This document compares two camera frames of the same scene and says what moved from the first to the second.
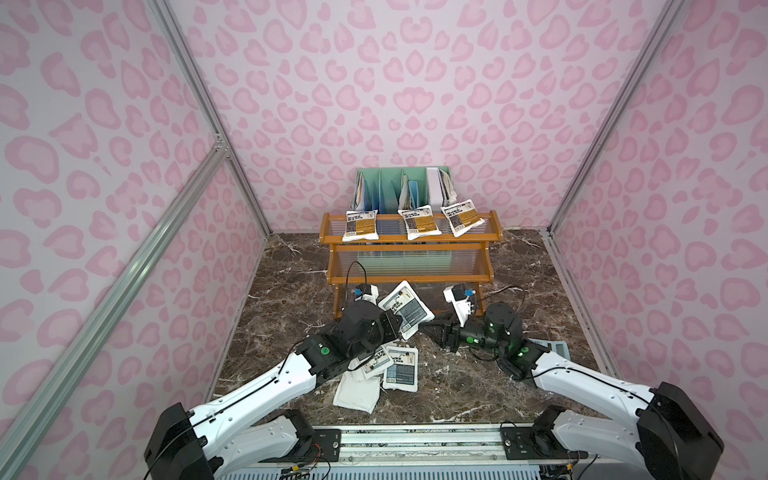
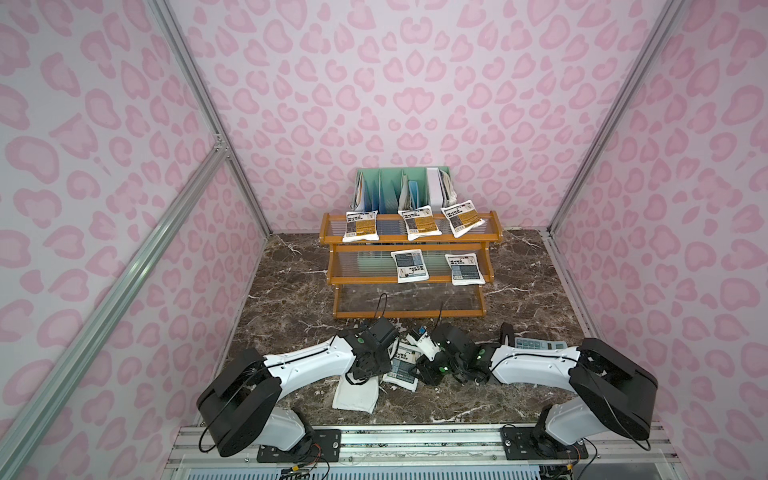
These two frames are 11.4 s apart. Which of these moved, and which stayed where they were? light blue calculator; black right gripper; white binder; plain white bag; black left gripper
Moved: black left gripper; black right gripper
Stayed: light blue calculator; white binder; plain white bag
